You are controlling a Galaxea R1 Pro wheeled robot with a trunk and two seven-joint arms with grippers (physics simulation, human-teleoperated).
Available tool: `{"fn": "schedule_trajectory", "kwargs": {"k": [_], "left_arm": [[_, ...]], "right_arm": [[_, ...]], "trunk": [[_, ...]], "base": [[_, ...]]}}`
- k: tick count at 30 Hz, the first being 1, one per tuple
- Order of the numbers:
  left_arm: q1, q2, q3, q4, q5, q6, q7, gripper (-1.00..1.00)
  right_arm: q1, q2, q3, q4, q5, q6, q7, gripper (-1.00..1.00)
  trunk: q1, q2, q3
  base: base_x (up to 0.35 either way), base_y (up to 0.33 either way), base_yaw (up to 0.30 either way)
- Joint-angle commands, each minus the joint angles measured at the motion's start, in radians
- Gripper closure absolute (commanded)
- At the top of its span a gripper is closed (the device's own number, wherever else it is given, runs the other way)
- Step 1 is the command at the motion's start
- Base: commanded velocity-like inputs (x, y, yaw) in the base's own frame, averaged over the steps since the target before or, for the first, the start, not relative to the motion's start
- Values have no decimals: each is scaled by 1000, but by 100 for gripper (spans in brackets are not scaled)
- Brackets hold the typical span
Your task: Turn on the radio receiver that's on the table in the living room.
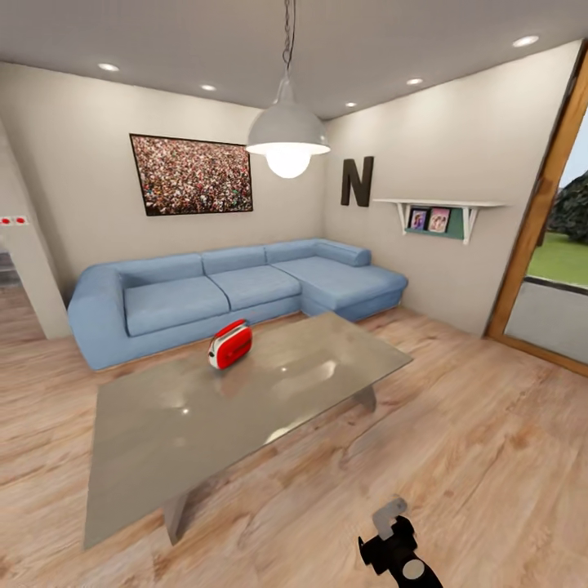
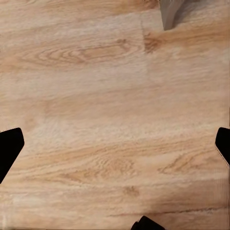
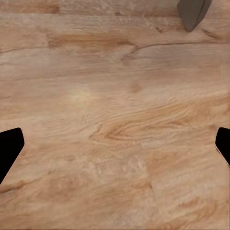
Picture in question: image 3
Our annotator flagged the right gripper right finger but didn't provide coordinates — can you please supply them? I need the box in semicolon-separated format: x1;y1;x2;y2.
215;127;230;165

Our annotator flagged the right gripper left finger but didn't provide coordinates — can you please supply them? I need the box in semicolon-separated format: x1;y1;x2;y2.
0;127;24;184

